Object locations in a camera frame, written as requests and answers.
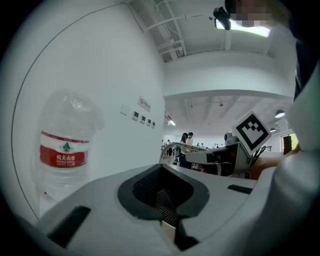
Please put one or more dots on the round pendant lamp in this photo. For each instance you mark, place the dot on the round pendant lamp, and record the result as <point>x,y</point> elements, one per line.
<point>272,129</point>
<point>280,114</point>

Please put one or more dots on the ceiling tube light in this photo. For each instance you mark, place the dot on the ceiling tube light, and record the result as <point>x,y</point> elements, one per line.
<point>250,28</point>

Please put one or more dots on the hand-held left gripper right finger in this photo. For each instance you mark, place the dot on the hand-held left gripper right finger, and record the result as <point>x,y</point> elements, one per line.
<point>220,200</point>

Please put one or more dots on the red white wall sign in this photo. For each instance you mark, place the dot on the red white wall sign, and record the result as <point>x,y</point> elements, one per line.
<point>145,103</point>

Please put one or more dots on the white water dispenser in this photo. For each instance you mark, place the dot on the white water dispenser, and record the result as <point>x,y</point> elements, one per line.
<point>50,200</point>

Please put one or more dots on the person's head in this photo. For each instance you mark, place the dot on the person's head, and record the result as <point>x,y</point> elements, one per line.
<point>255,15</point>

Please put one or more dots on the person's right forearm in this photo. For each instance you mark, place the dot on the person's right forearm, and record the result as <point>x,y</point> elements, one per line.
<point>265,167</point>

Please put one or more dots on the ceiling strip light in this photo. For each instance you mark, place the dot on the ceiling strip light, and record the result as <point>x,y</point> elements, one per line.
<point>171,122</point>

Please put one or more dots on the large clear water bottle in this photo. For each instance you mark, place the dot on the large clear water bottle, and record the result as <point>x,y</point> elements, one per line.
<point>65,160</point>

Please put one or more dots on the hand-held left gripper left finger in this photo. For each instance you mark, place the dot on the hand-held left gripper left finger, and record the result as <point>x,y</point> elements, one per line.
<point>112,225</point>

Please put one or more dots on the person's black shirt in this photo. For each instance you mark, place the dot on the person's black shirt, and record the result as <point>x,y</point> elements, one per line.
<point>303,62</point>

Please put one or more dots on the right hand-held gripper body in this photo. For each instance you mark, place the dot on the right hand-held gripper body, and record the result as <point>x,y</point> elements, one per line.
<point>251,132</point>

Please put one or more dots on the white light switch plate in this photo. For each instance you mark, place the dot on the white light switch plate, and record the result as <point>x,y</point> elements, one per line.
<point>125,110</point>

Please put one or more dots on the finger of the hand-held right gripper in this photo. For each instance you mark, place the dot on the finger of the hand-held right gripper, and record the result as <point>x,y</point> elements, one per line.
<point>197,157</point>

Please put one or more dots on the black head-worn camera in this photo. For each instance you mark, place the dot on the black head-worn camera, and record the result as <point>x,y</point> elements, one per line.
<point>222,16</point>

